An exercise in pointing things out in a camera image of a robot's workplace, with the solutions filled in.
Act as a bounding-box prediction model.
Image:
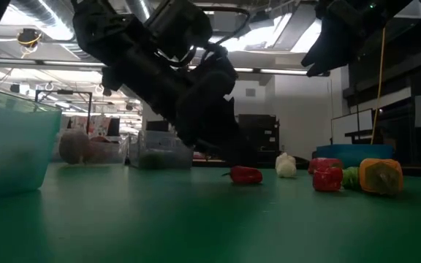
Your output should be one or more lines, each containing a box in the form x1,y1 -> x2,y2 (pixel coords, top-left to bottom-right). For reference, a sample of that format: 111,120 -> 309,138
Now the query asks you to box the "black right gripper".
300,0 -> 416,77

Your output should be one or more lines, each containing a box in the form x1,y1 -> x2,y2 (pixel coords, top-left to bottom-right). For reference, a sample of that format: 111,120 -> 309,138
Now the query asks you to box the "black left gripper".
102,43 -> 239,147

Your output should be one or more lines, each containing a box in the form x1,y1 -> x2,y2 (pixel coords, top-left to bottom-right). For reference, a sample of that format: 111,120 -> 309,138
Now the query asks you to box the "white garlic bulb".
275,152 -> 296,165

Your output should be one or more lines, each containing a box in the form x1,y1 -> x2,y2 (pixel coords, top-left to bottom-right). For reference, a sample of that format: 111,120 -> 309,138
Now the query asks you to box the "white garlic cluster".
276,160 -> 298,179

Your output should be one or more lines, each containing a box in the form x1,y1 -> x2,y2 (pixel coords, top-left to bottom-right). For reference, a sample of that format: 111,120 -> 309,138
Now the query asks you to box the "green cucumber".
139,151 -> 170,169

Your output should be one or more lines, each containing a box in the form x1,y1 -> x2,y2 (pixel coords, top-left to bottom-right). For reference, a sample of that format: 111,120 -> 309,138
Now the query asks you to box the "dark red beet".
58,130 -> 91,165

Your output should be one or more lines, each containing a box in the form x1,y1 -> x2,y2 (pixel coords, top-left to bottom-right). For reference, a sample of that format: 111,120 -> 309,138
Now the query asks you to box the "black cabinet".
238,113 -> 281,164

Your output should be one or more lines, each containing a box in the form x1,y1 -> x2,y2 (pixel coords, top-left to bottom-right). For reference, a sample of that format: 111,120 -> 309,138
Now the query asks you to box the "smoky grey plastic bin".
129,130 -> 195,170

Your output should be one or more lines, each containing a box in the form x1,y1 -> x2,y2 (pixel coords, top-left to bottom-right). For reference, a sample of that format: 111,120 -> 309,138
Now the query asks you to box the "yellow pole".
370,27 -> 387,145

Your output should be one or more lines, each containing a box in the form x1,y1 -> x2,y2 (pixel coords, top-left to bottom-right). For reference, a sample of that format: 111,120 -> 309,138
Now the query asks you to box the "whiteboard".
330,108 -> 374,145

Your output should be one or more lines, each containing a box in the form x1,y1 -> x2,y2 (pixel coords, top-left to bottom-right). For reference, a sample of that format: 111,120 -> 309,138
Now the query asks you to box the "clear plastic bin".
51,127 -> 129,165

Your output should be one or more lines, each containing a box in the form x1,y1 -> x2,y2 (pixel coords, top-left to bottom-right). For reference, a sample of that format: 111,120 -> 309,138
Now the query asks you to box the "black monitor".
107,117 -> 121,137

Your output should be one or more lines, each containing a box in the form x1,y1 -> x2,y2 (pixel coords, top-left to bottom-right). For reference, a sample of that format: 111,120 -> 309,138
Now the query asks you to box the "small red bell pepper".
311,167 -> 344,193

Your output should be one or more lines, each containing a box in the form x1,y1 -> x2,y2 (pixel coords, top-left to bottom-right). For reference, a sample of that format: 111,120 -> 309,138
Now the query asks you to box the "green table mat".
0,162 -> 421,263

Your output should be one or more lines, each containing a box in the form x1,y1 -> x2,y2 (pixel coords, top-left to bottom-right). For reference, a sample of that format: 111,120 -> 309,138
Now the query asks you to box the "small green pepper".
341,167 -> 361,191

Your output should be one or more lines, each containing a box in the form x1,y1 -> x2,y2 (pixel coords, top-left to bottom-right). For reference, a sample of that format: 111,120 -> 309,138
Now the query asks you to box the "blue plastic bin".
315,144 -> 395,169

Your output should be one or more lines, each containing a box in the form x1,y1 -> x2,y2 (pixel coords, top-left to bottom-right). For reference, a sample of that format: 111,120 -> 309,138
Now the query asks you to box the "orange carrot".
359,158 -> 404,197

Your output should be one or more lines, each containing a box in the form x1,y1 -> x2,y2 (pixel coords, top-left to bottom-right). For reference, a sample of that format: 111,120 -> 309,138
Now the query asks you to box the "long ceiling light strip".
0,58 -> 330,77

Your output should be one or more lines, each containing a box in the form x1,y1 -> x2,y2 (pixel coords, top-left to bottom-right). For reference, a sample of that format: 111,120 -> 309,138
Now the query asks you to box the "black round ceiling device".
16,28 -> 43,48

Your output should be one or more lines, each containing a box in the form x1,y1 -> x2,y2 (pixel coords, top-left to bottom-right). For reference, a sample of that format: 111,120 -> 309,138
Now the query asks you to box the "teal plastic bin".
0,85 -> 64,200

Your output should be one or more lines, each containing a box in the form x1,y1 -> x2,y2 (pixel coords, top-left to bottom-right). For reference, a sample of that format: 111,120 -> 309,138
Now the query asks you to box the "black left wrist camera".
144,0 -> 213,61

